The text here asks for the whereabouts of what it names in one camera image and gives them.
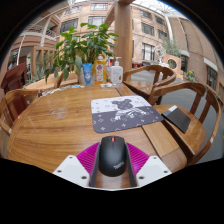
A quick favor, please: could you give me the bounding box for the yellow flowering potted plant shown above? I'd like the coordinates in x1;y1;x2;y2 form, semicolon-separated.
186;69;197;83

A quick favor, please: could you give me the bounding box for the wooden support pillar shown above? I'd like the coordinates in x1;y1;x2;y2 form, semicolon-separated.
104;0;134;73

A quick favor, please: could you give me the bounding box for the clear pump dispenser bottle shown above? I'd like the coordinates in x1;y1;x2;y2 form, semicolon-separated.
109;56;124;85

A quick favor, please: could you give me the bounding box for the blue squeeze tube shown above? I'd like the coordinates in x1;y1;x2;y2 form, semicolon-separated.
81;63;93;87

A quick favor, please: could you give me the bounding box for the white statue on pedestal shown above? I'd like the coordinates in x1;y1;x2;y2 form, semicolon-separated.
156;45;168;65

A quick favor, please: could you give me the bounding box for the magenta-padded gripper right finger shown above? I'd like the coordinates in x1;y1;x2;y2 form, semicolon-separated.
125;142;173;188

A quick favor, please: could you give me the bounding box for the wooden armchair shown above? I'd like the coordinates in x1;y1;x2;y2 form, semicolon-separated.
0;88;40;158
54;72;79;89
122;64;177;101
147;81;223;167

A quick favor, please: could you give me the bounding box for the black computer mouse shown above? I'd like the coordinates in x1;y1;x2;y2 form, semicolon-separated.
98;135;128;178

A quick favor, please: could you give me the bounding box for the dark red wooden pedestal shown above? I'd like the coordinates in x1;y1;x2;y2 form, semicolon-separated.
0;63;28;94

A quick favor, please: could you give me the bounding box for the spiky agave plant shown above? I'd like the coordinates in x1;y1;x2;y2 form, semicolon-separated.
28;63;48;83

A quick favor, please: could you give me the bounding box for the large green potted plant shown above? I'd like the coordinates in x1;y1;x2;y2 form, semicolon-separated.
45;22;120;86

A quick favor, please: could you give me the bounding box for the black notebook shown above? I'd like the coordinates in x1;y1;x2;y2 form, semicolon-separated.
161;105;192;134

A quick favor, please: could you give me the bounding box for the yellow liquid bottle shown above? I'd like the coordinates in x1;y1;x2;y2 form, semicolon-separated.
94;54;107;84

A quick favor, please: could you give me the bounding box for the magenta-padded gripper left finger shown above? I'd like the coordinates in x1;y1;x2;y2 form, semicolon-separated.
52;142;101;188

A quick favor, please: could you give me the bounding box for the grey printed mouse pad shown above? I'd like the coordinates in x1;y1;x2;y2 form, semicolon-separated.
90;95;165;134

